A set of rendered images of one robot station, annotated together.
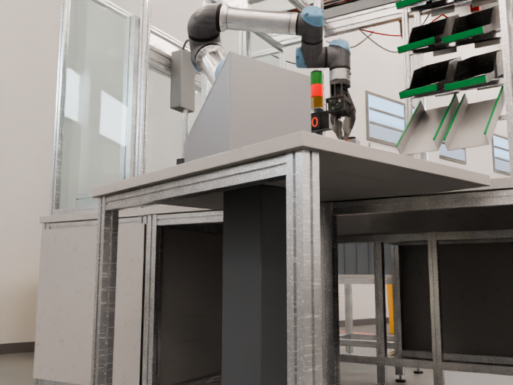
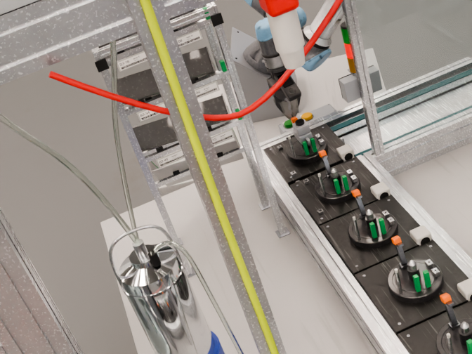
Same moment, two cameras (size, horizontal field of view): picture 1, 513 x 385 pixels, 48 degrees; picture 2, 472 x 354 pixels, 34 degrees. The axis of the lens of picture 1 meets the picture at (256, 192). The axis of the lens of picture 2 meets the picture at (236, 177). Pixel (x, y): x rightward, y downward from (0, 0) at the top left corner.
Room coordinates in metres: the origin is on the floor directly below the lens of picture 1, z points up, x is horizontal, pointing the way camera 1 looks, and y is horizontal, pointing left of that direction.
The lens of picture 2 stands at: (3.55, -1.88, 2.41)
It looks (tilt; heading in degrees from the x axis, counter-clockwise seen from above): 34 degrees down; 142
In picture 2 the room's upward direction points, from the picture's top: 19 degrees counter-clockwise
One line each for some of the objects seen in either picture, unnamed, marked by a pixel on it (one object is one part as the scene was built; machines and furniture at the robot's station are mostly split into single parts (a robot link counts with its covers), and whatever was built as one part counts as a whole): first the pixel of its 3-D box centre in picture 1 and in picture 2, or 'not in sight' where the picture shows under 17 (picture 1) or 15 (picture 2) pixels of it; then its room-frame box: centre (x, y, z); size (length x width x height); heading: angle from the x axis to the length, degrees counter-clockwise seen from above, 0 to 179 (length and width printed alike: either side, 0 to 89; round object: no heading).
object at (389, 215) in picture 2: not in sight; (371, 220); (2.44, -0.60, 1.01); 0.24 x 0.24 x 0.13; 59
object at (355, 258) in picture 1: (378, 258); not in sight; (4.09, -0.87, 0.73); 0.62 x 0.42 x 0.23; 59
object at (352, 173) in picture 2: not in sight; (336, 178); (2.23, -0.48, 1.01); 0.24 x 0.24 x 0.13; 59
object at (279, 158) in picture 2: not in sight; (307, 153); (2.02, -0.35, 0.96); 0.24 x 0.24 x 0.02; 59
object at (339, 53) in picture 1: (338, 56); (270, 36); (1.93, -0.29, 1.37); 0.09 x 0.08 x 0.11; 87
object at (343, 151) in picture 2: not in sight; (345, 154); (2.15, -0.31, 0.97); 0.05 x 0.05 x 0.04; 59
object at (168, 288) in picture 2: not in sight; (161, 294); (2.39, -1.27, 1.32); 0.14 x 0.14 x 0.38
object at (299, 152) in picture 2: not in sight; (307, 149); (2.02, -0.35, 0.98); 0.14 x 0.14 x 0.02
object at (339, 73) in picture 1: (340, 78); (274, 59); (1.93, -0.30, 1.29); 0.08 x 0.08 x 0.05
